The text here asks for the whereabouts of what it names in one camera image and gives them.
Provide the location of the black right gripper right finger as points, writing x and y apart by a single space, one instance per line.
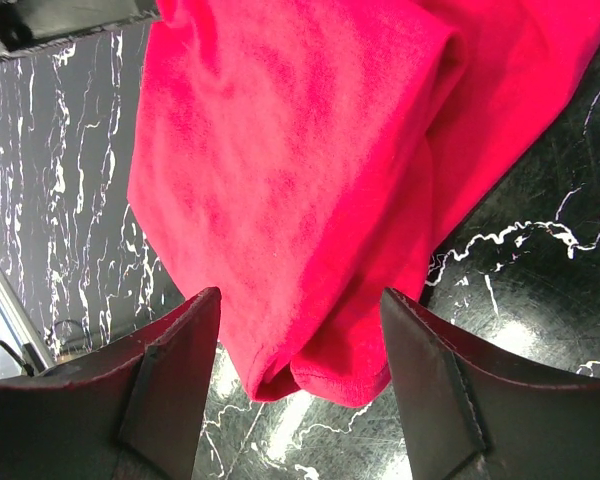
471 410

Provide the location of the aluminium front frame rail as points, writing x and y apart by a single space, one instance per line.
21 327

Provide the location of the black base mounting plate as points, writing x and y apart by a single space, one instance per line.
30 26

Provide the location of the pink t shirt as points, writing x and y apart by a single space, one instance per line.
302 156

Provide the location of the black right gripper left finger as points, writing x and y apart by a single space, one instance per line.
130 410

